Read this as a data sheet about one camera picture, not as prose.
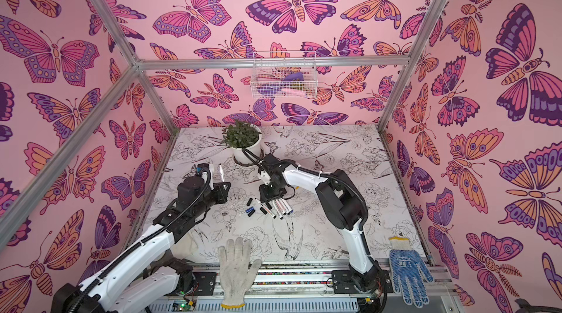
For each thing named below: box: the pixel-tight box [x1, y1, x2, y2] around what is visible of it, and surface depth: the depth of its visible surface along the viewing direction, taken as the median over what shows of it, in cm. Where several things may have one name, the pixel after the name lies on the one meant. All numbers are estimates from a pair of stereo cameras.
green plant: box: [219, 119, 262, 149], surface depth 97 cm
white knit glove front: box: [218, 236, 262, 308], surface depth 78 cm
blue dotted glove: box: [388, 236, 435, 309], surface depth 77 cm
